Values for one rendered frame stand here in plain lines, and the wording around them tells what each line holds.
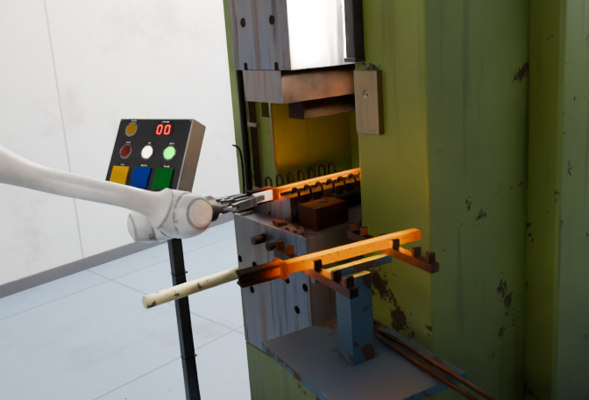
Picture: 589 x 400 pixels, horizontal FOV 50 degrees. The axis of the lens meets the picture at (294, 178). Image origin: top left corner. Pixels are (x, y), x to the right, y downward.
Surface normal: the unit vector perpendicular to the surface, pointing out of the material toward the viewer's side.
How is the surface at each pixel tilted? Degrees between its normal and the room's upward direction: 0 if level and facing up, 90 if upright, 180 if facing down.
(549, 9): 90
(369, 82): 90
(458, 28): 90
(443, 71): 90
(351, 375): 0
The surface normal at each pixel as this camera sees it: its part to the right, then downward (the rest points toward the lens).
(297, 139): 0.60, 0.14
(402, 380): -0.07, -0.97
